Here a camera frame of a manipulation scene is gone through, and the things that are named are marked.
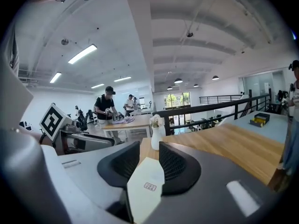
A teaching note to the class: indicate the round ceiling sensor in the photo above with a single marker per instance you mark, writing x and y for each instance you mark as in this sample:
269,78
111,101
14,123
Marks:
65,42

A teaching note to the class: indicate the long ceiling light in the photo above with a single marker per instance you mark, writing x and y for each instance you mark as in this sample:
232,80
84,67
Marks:
122,79
55,77
82,54
97,86

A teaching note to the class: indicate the black ceiling camera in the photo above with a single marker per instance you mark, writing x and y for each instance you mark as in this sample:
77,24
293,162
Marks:
189,34

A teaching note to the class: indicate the purple cloth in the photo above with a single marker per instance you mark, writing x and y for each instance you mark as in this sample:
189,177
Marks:
125,120

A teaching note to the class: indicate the black and yellow box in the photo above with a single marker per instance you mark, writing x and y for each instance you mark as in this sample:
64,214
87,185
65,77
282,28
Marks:
259,120

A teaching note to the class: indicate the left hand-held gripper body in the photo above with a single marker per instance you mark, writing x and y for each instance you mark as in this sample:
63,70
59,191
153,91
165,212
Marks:
52,122

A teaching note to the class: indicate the white table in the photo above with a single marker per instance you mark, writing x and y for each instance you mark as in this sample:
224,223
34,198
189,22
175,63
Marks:
142,112

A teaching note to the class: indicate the person's white shirt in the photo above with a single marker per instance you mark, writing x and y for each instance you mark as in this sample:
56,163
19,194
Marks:
11,55

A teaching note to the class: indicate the black metal railing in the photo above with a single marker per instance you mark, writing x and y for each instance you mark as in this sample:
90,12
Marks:
210,107

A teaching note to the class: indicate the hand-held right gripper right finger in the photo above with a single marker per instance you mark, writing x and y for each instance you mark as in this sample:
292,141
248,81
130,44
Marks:
182,171

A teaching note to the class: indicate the window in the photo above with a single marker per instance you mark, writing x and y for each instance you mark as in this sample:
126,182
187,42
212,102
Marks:
177,100

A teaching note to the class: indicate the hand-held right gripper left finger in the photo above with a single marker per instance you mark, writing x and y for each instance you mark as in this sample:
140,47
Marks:
116,169

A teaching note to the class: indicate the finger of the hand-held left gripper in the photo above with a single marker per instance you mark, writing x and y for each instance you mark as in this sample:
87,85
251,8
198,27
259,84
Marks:
88,142

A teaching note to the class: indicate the wooden table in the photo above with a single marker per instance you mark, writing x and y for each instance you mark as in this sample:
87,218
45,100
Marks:
135,122
224,150

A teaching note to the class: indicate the white vase with flowers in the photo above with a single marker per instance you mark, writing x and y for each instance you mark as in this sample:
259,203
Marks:
156,136

